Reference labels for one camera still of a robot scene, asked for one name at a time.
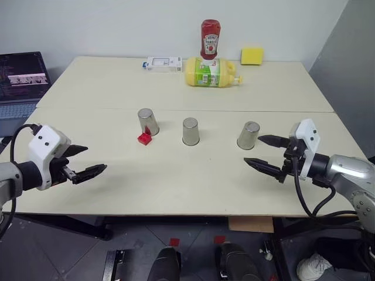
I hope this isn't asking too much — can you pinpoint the yellow liquid jug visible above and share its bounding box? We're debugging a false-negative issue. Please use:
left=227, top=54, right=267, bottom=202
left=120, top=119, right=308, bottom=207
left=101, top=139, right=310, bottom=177
left=184, top=56, right=244, bottom=88

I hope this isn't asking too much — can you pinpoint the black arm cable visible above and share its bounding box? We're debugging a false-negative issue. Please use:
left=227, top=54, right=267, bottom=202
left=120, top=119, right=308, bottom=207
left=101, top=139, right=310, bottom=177
left=0, top=124, right=40, bottom=235
left=294, top=155, right=357, bottom=218

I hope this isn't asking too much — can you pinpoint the dark rounded robot foot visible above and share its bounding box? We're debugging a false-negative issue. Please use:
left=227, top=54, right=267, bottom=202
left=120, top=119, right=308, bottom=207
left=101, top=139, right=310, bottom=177
left=215, top=241, right=262, bottom=281
left=145, top=246, right=182, bottom=281

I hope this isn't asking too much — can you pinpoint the yellow sponge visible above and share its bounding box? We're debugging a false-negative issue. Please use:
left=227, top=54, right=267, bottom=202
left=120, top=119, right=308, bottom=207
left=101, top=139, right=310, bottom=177
left=240, top=47, right=265, bottom=66

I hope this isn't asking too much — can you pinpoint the steel cup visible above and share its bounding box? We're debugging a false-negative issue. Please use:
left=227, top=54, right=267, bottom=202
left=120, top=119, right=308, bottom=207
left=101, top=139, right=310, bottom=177
left=137, top=108, right=161, bottom=136
left=236, top=121, right=261, bottom=150
left=182, top=117, right=201, bottom=146

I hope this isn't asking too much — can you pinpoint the black table leg frame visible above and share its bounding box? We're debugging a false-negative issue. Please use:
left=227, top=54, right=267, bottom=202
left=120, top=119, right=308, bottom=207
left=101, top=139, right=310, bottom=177
left=11, top=213, right=113, bottom=241

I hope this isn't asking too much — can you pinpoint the open laptop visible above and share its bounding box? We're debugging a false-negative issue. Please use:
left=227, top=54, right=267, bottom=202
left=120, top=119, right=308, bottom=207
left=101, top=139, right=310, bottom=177
left=0, top=52, right=53, bottom=121

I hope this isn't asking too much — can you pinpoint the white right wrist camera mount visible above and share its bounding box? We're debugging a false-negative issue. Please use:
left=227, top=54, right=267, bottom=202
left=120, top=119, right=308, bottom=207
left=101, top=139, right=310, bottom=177
left=288, top=118, right=319, bottom=180

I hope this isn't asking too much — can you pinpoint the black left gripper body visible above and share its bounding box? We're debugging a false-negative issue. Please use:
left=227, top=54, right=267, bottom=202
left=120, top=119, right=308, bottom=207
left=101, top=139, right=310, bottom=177
left=49, top=157, right=77, bottom=186

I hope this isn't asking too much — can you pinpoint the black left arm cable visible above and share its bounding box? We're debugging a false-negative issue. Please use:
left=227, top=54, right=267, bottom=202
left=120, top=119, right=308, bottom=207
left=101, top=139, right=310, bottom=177
left=0, top=124, right=40, bottom=235

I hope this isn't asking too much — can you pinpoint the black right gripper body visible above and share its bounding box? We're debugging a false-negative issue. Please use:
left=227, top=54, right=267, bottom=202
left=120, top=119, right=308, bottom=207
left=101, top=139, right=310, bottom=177
left=274, top=140, right=307, bottom=184

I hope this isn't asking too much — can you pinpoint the red toy brick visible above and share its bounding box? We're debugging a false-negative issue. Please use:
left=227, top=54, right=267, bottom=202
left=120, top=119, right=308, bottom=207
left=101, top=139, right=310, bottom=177
left=137, top=132, right=154, bottom=146

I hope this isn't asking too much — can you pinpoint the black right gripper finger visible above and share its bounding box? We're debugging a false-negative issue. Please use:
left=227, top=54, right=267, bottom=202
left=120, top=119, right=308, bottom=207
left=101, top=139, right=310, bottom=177
left=243, top=157, right=287, bottom=180
left=257, top=134, right=291, bottom=149

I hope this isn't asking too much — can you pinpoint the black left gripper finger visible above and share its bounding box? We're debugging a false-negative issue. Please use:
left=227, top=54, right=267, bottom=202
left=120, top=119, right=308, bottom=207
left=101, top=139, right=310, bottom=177
left=64, top=145, right=89, bottom=157
left=71, top=163, right=108, bottom=185

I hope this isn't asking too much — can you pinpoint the brown cardboard piece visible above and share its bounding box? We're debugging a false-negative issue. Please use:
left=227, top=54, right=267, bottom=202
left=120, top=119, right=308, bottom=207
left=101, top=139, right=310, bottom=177
left=228, top=217, right=274, bottom=234

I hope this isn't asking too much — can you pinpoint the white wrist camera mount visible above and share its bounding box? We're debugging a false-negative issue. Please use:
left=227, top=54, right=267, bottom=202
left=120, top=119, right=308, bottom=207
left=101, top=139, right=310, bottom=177
left=28, top=125, right=71, bottom=191
left=288, top=118, right=319, bottom=180

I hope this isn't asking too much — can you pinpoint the black metal stand bracket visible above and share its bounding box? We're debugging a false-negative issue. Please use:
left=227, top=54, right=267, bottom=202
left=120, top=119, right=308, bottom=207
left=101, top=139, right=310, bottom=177
left=102, top=249, right=132, bottom=281

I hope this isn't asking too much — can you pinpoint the white sneaker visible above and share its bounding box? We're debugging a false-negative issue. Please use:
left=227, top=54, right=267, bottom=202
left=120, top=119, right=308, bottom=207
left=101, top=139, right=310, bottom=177
left=296, top=252, right=333, bottom=281

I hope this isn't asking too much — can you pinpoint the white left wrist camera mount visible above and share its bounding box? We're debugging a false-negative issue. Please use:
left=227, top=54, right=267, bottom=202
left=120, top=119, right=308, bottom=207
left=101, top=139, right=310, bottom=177
left=28, top=125, right=71, bottom=191

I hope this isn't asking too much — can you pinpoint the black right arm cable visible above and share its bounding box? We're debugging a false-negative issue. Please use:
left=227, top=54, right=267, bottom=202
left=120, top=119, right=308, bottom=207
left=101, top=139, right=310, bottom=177
left=294, top=155, right=357, bottom=218

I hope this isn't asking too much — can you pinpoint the red ketchup bottle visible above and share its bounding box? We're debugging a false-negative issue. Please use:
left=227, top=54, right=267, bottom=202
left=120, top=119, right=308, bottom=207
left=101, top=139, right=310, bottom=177
left=200, top=19, right=221, bottom=61

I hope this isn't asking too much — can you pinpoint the white carton box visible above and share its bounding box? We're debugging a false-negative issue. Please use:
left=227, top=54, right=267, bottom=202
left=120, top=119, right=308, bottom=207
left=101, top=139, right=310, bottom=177
left=142, top=56, right=183, bottom=73

